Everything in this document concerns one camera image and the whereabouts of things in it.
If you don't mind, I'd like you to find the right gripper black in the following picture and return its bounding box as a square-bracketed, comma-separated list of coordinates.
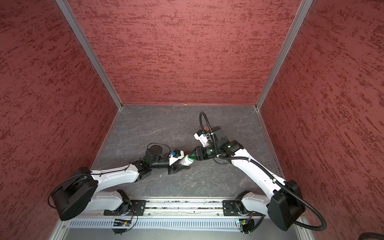
[189, 142, 221, 161]

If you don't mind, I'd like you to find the white pill bottle green cap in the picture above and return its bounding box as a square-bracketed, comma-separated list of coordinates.
[180, 154, 195, 167]

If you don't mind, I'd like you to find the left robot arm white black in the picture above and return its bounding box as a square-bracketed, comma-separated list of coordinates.
[48, 145, 194, 221]

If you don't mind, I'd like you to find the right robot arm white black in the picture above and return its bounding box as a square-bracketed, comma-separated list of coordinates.
[182, 141, 305, 231]

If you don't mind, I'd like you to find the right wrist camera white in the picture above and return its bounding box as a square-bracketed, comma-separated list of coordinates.
[194, 130, 214, 148]

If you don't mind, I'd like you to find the aluminium front rail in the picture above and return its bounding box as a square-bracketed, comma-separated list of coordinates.
[61, 197, 305, 219]

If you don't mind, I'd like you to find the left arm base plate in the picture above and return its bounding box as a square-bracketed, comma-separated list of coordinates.
[104, 200, 147, 216]

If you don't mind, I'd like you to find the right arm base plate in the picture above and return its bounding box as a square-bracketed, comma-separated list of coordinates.
[222, 200, 262, 217]

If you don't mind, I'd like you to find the white slotted cable duct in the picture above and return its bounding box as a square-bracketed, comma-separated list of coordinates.
[68, 218, 240, 232]

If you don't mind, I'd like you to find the left controller board with wires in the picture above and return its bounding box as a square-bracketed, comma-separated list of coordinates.
[112, 207, 139, 235]

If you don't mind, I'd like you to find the controller board with wires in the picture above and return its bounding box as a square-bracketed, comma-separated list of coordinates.
[238, 212, 266, 235]
[112, 207, 139, 235]

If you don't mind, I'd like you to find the right controller board with wires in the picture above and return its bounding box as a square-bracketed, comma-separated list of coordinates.
[238, 212, 266, 235]

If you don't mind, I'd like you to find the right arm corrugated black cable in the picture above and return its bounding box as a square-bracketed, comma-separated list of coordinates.
[199, 111, 328, 232]

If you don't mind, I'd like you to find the left aluminium corner post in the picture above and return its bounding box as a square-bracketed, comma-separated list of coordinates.
[56, 0, 124, 111]

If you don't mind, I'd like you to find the aluminium corner post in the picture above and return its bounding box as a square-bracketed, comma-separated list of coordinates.
[56, 0, 124, 111]
[255, 0, 314, 109]

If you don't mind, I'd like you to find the right aluminium corner post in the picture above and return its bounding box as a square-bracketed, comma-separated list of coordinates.
[255, 0, 314, 109]

